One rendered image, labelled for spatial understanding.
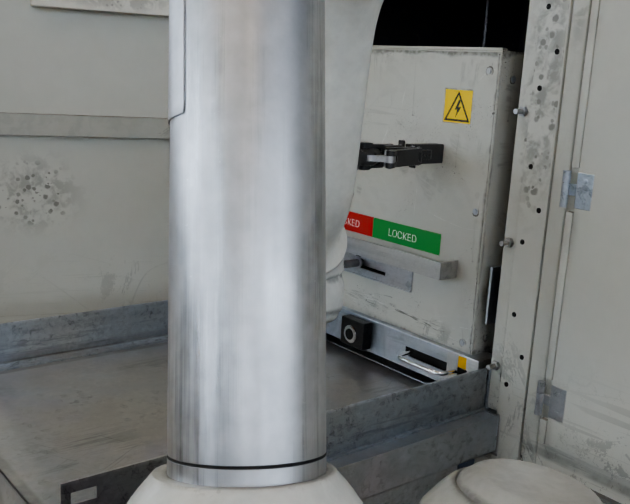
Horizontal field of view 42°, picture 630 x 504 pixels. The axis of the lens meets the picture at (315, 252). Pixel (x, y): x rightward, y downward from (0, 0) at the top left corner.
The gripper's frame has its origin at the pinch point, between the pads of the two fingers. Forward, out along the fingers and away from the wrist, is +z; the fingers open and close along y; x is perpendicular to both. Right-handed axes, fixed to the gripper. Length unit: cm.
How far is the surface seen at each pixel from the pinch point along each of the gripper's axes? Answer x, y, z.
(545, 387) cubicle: -31.2, 24.2, 3.8
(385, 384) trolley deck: -38.4, -2.0, -2.5
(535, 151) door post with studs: 2.2, 17.9, 3.7
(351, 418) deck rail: -33.4, 13.8, -24.2
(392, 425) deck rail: -36.3, 13.8, -16.3
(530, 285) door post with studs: -17.0, 19.7, 3.7
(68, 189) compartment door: -13, -62, -32
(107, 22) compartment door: 18, -59, -25
